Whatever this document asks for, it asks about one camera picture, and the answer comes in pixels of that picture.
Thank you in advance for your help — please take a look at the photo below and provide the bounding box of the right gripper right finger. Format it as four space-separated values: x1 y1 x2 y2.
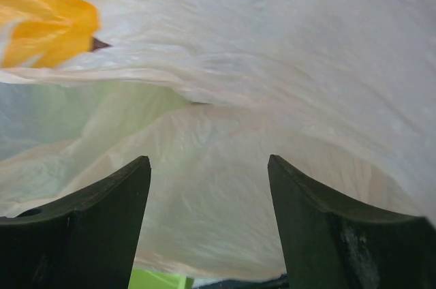
268 155 435 289

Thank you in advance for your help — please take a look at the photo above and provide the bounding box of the green plastic tray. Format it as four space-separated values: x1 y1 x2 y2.
128 269 193 289

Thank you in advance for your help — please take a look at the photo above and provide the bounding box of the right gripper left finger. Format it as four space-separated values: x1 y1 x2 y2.
1 156 151 288

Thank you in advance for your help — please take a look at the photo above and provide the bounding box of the translucent orange plastic bag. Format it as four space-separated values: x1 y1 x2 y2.
1 0 435 279

